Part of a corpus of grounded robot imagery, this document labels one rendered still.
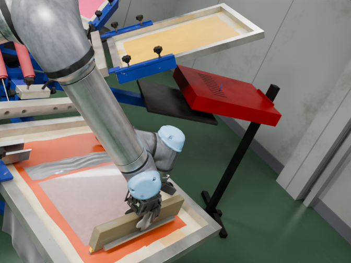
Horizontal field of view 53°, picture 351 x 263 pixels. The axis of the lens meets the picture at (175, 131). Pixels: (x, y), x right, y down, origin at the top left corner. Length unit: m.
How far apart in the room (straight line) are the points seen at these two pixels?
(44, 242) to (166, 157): 0.41
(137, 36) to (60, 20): 1.67
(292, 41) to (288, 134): 1.03
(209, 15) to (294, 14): 2.01
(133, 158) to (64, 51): 0.27
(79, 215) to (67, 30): 0.72
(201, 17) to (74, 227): 1.61
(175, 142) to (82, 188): 0.49
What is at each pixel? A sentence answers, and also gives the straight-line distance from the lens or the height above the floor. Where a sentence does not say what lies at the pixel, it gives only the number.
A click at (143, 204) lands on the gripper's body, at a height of 1.15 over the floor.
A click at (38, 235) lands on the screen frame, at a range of 1.08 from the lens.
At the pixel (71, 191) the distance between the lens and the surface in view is 1.27.
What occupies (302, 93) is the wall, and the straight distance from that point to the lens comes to 3.99.
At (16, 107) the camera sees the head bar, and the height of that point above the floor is 1.04.
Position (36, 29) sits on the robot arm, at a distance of 0.62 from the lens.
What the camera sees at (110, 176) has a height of 0.95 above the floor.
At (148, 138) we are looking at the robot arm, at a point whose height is 1.34.
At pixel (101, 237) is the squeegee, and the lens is 1.03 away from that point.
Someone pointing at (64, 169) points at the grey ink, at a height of 0.96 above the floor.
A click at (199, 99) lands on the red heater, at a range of 2.01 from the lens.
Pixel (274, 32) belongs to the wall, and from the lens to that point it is 4.36.
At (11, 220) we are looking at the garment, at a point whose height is 0.74.
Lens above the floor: 1.79
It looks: 27 degrees down
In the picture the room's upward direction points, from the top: 22 degrees clockwise
